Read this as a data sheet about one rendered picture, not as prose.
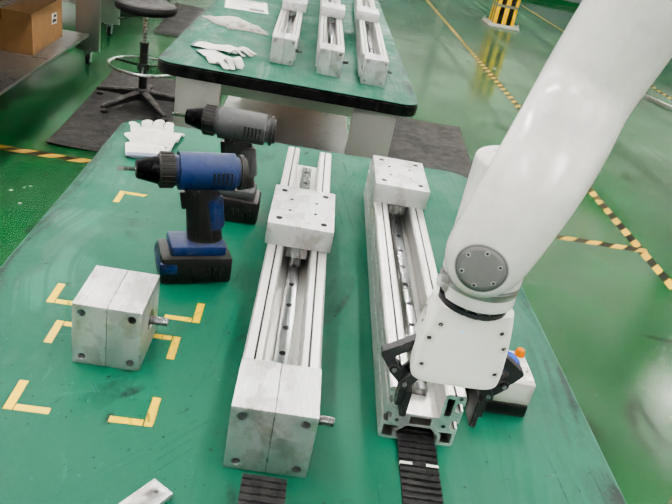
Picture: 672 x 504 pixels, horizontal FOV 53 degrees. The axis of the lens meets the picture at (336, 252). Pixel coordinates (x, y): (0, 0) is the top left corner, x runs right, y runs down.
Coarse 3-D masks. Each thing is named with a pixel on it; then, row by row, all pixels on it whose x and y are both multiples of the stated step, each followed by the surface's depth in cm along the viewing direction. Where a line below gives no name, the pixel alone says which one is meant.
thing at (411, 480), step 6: (402, 474) 84; (408, 474) 84; (414, 474) 84; (402, 480) 83; (408, 480) 83; (414, 480) 83; (420, 480) 84; (426, 480) 84; (432, 480) 84; (438, 480) 84; (408, 486) 82; (414, 486) 83; (420, 486) 83; (426, 486) 83; (432, 486) 83; (438, 486) 83
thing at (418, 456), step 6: (402, 450) 87; (408, 450) 87; (414, 450) 87; (402, 456) 86; (408, 456) 86; (414, 456) 86; (420, 456) 87; (426, 456) 87; (432, 456) 87; (420, 462) 86; (426, 462) 86; (432, 462) 86
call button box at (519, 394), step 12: (528, 372) 98; (516, 384) 95; (528, 384) 96; (468, 396) 100; (504, 396) 96; (516, 396) 96; (528, 396) 96; (492, 408) 97; (504, 408) 97; (516, 408) 97
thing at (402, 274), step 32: (384, 224) 127; (416, 224) 130; (384, 256) 116; (416, 256) 121; (384, 288) 107; (416, 288) 116; (384, 320) 99; (416, 320) 105; (384, 384) 90; (416, 384) 91; (384, 416) 88; (416, 416) 88; (448, 416) 88
